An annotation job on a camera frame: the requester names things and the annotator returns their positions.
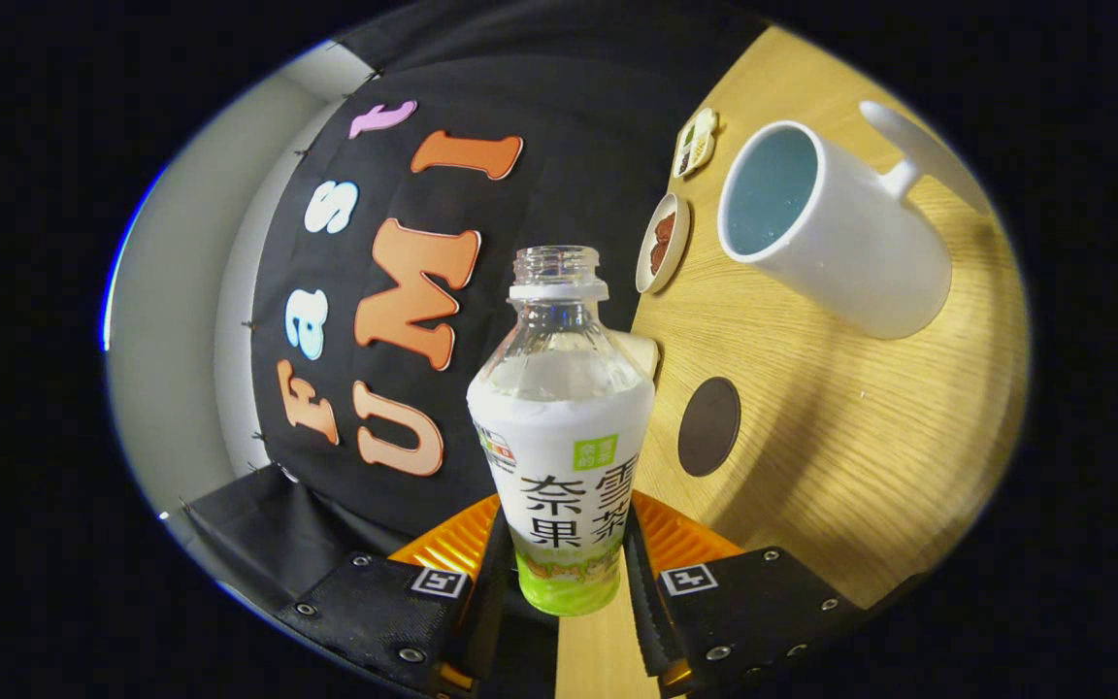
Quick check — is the dark brown round coaster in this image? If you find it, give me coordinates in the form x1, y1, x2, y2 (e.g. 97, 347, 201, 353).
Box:
677, 377, 742, 478

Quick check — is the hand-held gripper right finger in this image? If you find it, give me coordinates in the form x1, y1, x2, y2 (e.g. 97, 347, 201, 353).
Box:
622, 490, 866, 699

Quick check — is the white cup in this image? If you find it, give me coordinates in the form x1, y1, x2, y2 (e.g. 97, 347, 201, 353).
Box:
717, 100, 992, 341

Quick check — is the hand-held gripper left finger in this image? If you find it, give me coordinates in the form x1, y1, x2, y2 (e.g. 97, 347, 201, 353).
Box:
276, 493, 511, 699

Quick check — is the black backdrop cloth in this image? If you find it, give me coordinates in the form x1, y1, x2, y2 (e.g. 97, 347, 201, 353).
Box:
181, 0, 773, 622

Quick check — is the white divided snack plate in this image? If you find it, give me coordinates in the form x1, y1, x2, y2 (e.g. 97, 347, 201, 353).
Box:
672, 107, 720, 180

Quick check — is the wooden table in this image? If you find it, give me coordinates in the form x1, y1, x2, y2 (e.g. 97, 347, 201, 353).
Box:
554, 24, 1031, 699

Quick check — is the clear juice bottle white label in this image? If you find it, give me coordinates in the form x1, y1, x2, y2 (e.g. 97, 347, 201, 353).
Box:
467, 245, 657, 617

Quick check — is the round white snack plate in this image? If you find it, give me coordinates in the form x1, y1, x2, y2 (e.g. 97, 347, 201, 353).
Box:
635, 192, 692, 295

